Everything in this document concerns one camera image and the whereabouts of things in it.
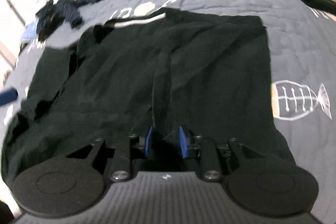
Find navy dotted garment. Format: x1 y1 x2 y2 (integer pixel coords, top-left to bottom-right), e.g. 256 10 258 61
36 0 84 41

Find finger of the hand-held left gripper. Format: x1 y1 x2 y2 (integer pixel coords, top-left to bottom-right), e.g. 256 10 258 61
0 88 19 107

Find black printed sweatshirt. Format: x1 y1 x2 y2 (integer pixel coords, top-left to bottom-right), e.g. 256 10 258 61
0 7 294 182

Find blue pillow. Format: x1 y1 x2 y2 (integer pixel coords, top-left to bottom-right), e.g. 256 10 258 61
20 23 41 47

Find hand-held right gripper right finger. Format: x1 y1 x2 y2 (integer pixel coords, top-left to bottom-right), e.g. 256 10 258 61
179 126 265 182

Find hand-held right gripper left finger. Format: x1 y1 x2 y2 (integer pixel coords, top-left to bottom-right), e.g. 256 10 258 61
63 126 156 182

